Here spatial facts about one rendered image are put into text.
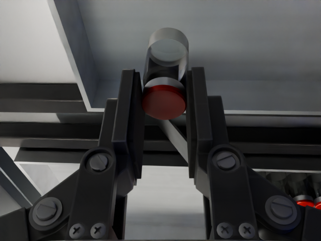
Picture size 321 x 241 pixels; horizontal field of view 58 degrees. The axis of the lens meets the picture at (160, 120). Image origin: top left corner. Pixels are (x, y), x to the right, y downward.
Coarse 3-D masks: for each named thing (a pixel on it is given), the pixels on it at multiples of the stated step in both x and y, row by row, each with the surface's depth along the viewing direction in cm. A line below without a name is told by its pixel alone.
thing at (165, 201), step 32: (32, 160) 30; (64, 160) 30; (160, 160) 29; (256, 160) 29; (288, 160) 28; (320, 160) 28; (160, 192) 41; (192, 192) 40; (128, 224) 51; (160, 224) 50; (192, 224) 49
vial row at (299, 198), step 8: (288, 176) 32; (296, 176) 32; (304, 176) 32; (296, 184) 31; (304, 184) 31; (296, 192) 31; (304, 192) 31; (296, 200) 30; (304, 200) 30; (312, 200) 30
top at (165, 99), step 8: (152, 88) 12; (160, 88) 12; (168, 88) 12; (176, 88) 12; (144, 96) 12; (152, 96) 12; (160, 96) 12; (168, 96) 12; (176, 96) 12; (184, 96) 13; (144, 104) 13; (152, 104) 13; (160, 104) 13; (168, 104) 13; (176, 104) 13; (184, 104) 13; (152, 112) 13; (160, 112) 13; (168, 112) 13; (176, 112) 13
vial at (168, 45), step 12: (156, 36) 15; (168, 36) 14; (180, 36) 15; (156, 48) 14; (168, 48) 14; (180, 48) 14; (156, 60) 13; (168, 60) 13; (180, 60) 13; (144, 72) 14; (156, 72) 13; (168, 72) 13; (180, 72) 13; (144, 84) 14; (156, 84) 12; (168, 84) 12; (180, 84) 13
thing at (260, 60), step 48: (48, 0) 16; (96, 0) 19; (144, 0) 19; (192, 0) 19; (240, 0) 19; (288, 0) 18; (96, 48) 22; (144, 48) 22; (192, 48) 22; (240, 48) 21; (288, 48) 21; (96, 96) 23; (240, 96) 23; (288, 96) 22
